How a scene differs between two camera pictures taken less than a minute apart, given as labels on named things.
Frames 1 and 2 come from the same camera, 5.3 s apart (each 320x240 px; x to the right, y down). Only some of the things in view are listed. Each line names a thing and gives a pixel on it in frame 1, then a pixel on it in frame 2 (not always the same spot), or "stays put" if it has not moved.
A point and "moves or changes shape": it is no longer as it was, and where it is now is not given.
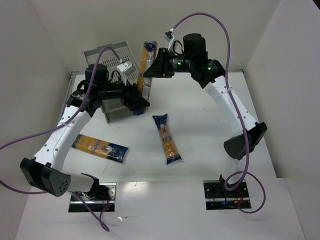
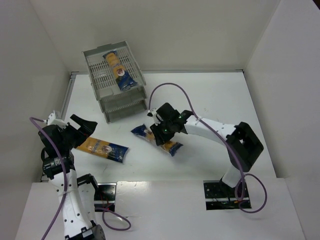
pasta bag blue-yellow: (144, 83) → (124, 80)
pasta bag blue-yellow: (171, 153) moves or changes shape
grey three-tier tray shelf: (110, 55) stays put
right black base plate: (217, 197) stays put
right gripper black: (164, 63) → (160, 135)
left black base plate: (100, 196) stays put
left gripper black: (129, 97) → (74, 133)
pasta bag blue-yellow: (100, 147) stays put
